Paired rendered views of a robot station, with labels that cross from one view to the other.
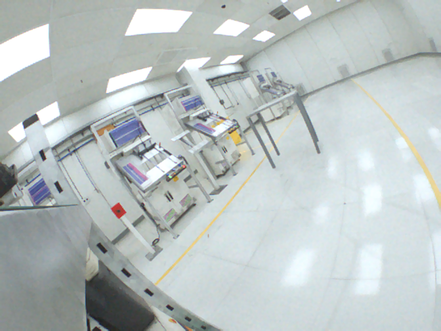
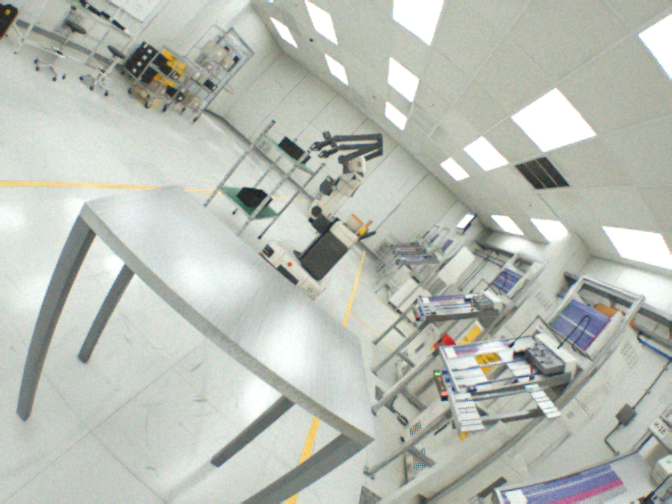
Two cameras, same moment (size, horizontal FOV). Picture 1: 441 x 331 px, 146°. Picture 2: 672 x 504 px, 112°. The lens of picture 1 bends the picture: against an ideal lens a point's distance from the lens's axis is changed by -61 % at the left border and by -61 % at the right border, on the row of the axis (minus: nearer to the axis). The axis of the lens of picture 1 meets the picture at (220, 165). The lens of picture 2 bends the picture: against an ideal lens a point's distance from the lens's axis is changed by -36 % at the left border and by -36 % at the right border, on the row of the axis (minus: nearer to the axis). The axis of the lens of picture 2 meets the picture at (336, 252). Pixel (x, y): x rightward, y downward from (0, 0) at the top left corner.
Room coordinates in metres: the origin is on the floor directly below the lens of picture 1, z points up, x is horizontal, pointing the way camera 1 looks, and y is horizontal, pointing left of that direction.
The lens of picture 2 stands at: (2.67, -1.51, 1.11)
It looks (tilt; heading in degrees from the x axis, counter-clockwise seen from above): 9 degrees down; 131
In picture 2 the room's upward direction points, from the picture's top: 43 degrees clockwise
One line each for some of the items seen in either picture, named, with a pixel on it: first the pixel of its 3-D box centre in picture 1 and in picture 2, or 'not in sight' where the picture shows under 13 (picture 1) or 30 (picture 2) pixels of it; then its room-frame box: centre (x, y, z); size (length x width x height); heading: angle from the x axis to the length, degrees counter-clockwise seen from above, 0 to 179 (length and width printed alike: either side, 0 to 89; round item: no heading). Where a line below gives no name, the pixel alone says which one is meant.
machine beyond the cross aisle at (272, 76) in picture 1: (276, 88); not in sight; (6.83, -3.77, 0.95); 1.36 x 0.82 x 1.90; 41
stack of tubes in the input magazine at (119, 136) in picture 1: (126, 132); (582, 327); (2.51, 0.95, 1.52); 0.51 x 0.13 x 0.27; 131
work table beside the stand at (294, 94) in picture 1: (285, 129); (170, 389); (2.12, -1.01, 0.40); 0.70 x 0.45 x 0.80; 51
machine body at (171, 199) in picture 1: (163, 201); (460, 454); (2.57, 1.08, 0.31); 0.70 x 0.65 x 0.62; 131
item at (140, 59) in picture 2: not in sight; (143, 65); (-4.49, -0.94, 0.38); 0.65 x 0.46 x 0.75; 44
